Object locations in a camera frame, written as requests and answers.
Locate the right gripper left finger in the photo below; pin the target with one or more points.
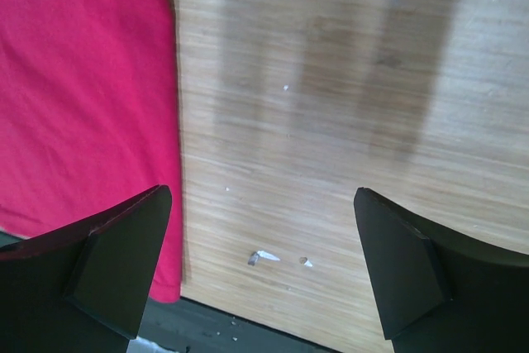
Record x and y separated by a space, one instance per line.
84 287

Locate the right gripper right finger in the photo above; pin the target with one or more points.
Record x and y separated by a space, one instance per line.
436 289

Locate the magenta t shirt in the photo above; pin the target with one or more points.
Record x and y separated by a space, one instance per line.
89 116

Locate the white paper scrap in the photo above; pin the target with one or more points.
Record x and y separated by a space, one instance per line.
258 255

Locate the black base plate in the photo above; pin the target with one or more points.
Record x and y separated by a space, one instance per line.
186 326

